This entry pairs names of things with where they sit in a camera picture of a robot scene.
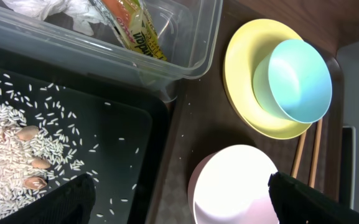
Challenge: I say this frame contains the black rectangular tray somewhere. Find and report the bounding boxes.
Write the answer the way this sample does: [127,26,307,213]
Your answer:
[0,49,169,223]

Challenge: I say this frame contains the green orange snack wrapper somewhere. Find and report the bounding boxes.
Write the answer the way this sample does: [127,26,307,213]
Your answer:
[95,0,167,61]

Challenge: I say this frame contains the yellow plate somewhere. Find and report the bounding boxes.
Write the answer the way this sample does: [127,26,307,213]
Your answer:
[223,19,310,139]

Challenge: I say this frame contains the light blue bowl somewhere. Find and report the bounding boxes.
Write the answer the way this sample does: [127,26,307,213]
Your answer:
[253,39,332,124]

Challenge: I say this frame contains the clear plastic bin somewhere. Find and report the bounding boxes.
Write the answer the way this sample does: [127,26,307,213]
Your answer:
[0,0,223,103]

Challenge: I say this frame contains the dark brown serving tray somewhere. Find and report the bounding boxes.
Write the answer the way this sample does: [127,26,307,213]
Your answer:
[148,0,343,223]

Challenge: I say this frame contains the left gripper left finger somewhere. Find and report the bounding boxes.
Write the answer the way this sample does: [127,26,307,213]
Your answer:
[0,174,96,224]

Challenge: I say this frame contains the tan nut shell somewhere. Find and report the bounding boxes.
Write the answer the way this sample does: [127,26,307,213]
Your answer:
[17,126,39,141]
[24,177,47,190]
[31,158,50,169]

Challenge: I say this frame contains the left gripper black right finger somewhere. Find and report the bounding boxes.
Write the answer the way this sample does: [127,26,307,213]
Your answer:
[268,172,359,224]

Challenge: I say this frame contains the rice grains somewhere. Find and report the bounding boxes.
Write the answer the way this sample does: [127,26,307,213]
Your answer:
[0,69,148,223]

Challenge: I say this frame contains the white bowl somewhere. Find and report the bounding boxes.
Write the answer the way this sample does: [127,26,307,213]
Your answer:
[187,144,279,224]

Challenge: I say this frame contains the wooden chopstick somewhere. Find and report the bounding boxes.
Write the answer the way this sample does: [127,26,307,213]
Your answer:
[291,131,307,179]
[308,119,323,188]

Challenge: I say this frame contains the white tissue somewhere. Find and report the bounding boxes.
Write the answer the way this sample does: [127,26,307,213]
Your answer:
[2,0,107,36]

